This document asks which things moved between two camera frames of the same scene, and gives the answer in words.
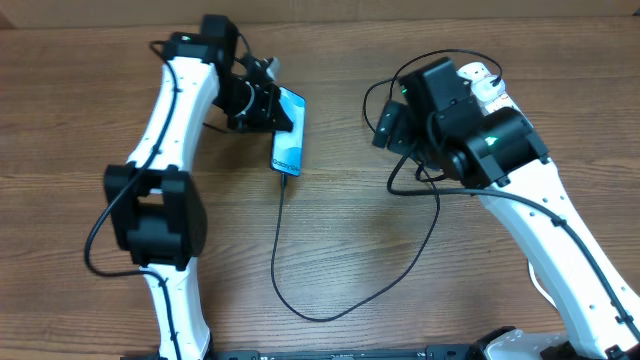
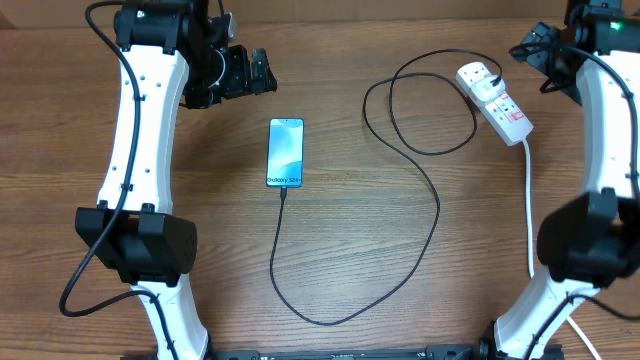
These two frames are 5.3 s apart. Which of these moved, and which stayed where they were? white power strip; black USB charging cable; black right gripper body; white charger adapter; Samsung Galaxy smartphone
Moved: Samsung Galaxy smartphone; black right gripper body; black USB charging cable
Stayed: white power strip; white charger adapter
